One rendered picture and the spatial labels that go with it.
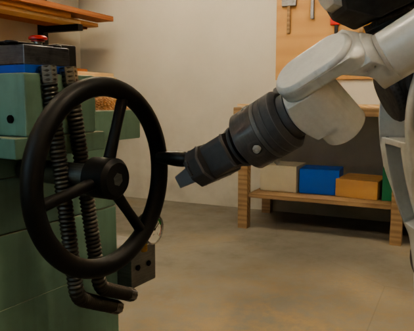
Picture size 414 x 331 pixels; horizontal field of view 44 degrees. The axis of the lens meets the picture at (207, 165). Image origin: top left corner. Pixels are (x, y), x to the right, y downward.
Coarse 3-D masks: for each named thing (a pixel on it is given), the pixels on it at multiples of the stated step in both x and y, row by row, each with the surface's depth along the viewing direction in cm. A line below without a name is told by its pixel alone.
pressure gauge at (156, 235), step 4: (140, 216) 104; (156, 224) 105; (160, 224) 106; (156, 228) 105; (160, 228) 106; (152, 232) 104; (156, 232) 105; (160, 232) 106; (152, 236) 104; (156, 236) 105; (160, 236) 106; (148, 240) 102; (152, 240) 104; (156, 240) 105; (152, 244) 104; (144, 248) 105
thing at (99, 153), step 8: (88, 152) 96; (96, 152) 97; (0, 160) 80; (8, 160) 81; (16, 160) 82; (72, 160) 92; (0, 168) 80; (8, 168) 81; (0, 176) 80; (8, 176) 81
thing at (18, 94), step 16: (0, 80) 73; (16, 80) 72; (32, 80) 72; (0, 96) 74; (16, 96) 72; (32, 96) 72; (0, 112) 74; (16, 112) 72; (32, 112) 72; (0, 128) 75; (16, 128) 73; (64, 128) 78
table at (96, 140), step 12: (96, 120) 97; (108, 120) 100; (132, 120) 106; (96, 132) 84; (108, 132) 100; (132, 132) 106; (0, 144) 72; (12, 144) 70; (24, 144) 72; (96, 144) 84; (0, 156) 72; (12, 156) 71
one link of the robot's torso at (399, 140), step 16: (384, 112) 98; (384, 128) 98; (400, 128) 98; (384, 144) 96; (400, 144) 88; (384, 160) 98; (400, 160) 96; (400, 176) 96; (400, 192) 97; (400, 208) 97
